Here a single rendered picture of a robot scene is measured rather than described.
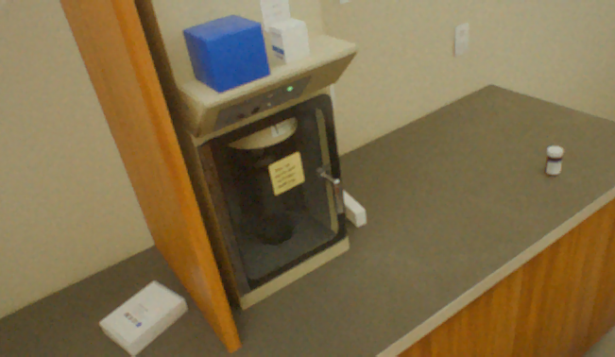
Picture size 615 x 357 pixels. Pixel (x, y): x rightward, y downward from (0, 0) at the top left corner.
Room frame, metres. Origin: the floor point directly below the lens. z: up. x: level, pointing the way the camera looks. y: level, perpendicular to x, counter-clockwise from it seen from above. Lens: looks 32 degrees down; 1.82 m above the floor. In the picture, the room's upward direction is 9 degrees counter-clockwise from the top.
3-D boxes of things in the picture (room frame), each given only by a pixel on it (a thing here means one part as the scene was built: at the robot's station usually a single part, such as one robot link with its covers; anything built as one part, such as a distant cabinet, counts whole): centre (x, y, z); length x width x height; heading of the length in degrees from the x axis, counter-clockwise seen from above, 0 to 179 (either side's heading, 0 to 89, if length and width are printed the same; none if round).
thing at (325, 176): (0.95, -0.05, 1.17); 0.05 x 0.03 x 0.10; 29
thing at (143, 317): (0.87, 0.43, 0.96); 0.16 x 0.12 x 0.04; 136
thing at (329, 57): (0.88, 0.03, 1.46); 0.32 x 0.12 x 0.10; 119
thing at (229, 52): (0.84, 0.10, 1.56); 0.10 x 0.10 x 0.09; 29
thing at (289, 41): (0.90, -0.01, 1.54); 0.05 x 0.05 x 0.06; 26
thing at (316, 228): (0.92, 0.06, 1.19); 0.30 x 0.01 x 0.40; 119
